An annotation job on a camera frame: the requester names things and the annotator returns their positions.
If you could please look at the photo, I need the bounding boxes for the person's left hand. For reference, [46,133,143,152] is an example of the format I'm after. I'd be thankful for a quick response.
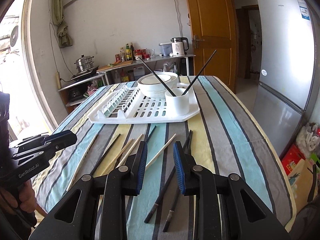
[0,181,38,220]

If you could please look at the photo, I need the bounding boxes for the white bowl black rim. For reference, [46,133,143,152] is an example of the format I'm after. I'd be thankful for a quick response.
[137,74,173,90]

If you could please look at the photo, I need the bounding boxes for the wooden door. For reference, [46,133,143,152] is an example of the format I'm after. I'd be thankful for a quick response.
[182,0,237,94]

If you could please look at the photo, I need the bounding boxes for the wooden cutting board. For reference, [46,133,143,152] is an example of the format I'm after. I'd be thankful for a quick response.
[97,60,133,72]

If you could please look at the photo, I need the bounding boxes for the white cup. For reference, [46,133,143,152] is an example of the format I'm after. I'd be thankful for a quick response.
[165,88,190,116]

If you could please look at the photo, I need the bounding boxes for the red cardboard box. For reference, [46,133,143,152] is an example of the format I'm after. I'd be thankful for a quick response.
[281,145,307,180]

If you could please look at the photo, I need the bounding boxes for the black chopstick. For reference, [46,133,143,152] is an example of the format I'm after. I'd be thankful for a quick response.
[90,133,121,176]
[182,50,217,96]
[137,57,176,97]
[144,130,193,224]
[146,126,157,143]
[162,131,194,232]

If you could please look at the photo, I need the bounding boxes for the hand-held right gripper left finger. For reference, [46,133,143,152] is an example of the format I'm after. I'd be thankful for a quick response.
[31,141,148,240]

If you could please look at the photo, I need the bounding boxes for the metal shelf unit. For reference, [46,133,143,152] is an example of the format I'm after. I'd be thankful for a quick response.
[96,54,197,85]

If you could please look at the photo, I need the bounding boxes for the outdoor air conditioner unit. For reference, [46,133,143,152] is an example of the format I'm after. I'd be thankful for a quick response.
[0,15,20,55]

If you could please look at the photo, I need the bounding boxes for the white electric kettle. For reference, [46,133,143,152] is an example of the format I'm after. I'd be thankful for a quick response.
[171,37,189,56]

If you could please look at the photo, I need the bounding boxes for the gas stove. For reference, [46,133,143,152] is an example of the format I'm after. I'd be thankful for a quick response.
[71,66,100,80]

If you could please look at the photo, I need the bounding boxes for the printed paper bag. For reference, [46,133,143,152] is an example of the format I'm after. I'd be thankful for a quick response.
[287,159,318,210]

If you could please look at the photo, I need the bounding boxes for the low metal shelf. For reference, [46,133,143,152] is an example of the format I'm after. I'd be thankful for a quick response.
[57,72,105,108]

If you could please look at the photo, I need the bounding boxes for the white plastic bag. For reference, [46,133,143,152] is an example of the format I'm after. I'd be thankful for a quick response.
[296,122,320,153]

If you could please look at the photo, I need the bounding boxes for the plastic jug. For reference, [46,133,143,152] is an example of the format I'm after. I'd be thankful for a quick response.
[133,66,145,82]

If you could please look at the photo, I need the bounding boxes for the striped tablecloth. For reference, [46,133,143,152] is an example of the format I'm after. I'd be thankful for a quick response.
[30,75,298,240]

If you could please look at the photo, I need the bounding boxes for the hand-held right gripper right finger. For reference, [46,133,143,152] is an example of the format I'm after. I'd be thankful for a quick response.
[173,141,292,240]

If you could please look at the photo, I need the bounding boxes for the wooden chopstick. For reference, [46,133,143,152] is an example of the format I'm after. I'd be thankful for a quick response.
[116,134,145,168]
[145,133,177,172]
[109,138,134,170]

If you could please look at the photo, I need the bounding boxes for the clear plastic container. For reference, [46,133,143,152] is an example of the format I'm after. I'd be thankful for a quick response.
[159,42,173,56]

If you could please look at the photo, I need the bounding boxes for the silver refrigerator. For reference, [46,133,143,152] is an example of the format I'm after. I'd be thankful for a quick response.
[252,0,318,159]

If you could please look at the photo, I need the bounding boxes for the white plastic dish rack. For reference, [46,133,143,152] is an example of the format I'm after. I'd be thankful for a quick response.
[87,76,200,124]

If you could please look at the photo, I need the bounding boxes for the green tied curtain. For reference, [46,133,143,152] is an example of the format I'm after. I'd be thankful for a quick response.
[51,0,74,48]

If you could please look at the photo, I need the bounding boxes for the white stacked bowls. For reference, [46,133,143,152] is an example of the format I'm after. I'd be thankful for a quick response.
[139,72,179,100]

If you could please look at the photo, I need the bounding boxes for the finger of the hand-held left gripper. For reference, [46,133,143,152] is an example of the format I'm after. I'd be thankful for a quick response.
[22,130,77,145]
[11,136,77,162]

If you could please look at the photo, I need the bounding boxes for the stainless steel steamer pot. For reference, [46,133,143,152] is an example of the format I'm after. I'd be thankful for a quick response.
[74,54,95,72]

